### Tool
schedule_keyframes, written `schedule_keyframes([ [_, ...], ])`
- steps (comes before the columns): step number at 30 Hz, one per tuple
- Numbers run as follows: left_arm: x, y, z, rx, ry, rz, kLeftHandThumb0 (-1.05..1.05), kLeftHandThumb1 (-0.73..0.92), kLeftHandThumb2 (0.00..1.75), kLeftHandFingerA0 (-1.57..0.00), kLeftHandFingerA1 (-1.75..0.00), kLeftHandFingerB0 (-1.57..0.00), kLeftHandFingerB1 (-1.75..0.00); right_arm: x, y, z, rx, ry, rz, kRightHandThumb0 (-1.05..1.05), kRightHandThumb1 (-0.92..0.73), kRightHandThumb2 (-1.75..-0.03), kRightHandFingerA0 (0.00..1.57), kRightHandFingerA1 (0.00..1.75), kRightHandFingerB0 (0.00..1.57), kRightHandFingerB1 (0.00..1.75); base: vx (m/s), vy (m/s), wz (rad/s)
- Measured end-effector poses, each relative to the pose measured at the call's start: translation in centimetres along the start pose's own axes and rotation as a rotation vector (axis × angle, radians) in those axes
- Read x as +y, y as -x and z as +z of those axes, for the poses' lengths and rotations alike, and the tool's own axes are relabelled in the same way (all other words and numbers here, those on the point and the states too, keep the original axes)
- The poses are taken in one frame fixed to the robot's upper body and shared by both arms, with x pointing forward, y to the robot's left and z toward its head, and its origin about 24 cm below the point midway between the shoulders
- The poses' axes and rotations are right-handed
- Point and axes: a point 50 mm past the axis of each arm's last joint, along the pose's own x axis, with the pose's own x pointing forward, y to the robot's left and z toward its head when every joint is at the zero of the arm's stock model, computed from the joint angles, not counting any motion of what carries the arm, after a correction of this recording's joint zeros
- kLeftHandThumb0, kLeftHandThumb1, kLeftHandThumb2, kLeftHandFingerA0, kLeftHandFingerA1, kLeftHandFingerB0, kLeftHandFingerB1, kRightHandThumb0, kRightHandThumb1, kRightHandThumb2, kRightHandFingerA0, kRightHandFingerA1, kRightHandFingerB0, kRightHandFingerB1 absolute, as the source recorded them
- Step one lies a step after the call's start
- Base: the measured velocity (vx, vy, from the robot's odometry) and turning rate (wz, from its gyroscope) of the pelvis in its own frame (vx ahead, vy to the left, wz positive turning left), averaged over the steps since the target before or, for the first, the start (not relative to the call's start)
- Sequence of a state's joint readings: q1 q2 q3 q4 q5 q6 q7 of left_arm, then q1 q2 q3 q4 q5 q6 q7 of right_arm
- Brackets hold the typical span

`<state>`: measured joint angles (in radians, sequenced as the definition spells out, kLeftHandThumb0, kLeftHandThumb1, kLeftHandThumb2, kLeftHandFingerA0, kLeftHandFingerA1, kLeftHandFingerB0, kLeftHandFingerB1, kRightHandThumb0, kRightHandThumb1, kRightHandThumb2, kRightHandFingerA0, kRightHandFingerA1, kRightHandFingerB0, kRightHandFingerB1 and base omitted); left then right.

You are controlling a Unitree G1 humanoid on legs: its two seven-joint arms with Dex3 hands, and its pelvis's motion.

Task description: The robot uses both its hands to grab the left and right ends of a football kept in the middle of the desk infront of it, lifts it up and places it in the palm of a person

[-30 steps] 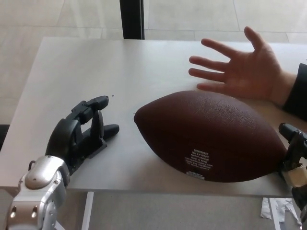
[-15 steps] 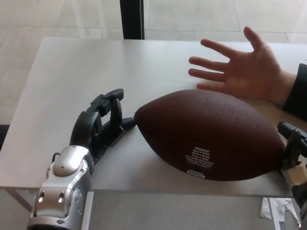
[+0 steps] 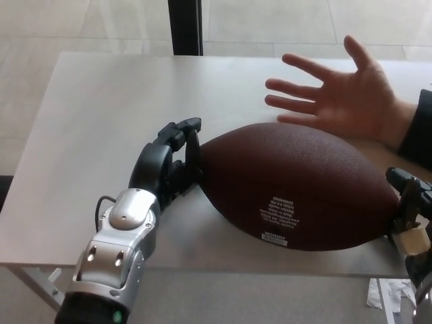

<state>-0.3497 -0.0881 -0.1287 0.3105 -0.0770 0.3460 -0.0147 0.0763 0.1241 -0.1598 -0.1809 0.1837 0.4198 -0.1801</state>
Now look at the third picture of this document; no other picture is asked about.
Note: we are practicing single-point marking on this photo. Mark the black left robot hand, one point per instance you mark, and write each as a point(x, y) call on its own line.
point(153, 165)

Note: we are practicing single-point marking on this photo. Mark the white crumpled tape scrap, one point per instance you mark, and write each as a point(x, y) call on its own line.
point(373, 297)

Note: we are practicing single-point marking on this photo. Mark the dark sleeved person's forearm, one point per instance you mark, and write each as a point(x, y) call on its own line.
point(418, 135)

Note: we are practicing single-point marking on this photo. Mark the bare person's hand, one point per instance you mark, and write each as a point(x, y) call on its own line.
point(357, 98)

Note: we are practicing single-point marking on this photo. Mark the black vertical post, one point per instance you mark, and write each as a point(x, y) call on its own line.
point(186, 27)

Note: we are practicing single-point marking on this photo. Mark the white metal table leg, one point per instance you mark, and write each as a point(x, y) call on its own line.
point(388, 292)

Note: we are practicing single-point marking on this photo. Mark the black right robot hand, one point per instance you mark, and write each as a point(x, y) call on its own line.
point(416, 199)

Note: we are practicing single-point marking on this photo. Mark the black object at floor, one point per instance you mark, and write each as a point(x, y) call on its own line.
point(5, 194)

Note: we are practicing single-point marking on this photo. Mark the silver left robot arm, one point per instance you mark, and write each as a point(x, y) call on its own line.
point(111, 249)

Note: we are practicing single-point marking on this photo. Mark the white metal table frame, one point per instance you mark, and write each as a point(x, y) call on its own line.
point(44, 287)

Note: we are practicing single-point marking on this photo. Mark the brown leather american football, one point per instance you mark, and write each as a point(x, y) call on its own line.
point(297, 182)

